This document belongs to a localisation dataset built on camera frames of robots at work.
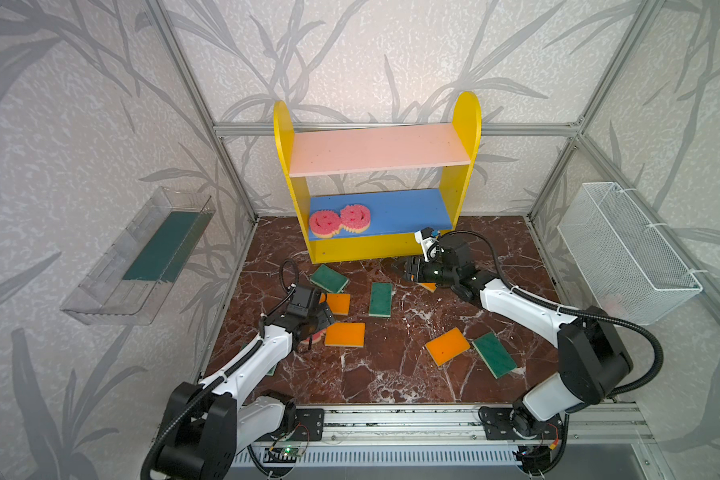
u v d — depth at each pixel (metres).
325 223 0.96
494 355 0.84
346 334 0.90
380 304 0.95
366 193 1.16
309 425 0.73
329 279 1.02
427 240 0.77
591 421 0.75
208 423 0.40
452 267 0.67
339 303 0.96
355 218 0.97
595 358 0.44
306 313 0.67
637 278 0.62
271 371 0.55
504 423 0.73
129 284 0.63
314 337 0.87
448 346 0.87
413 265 0.74
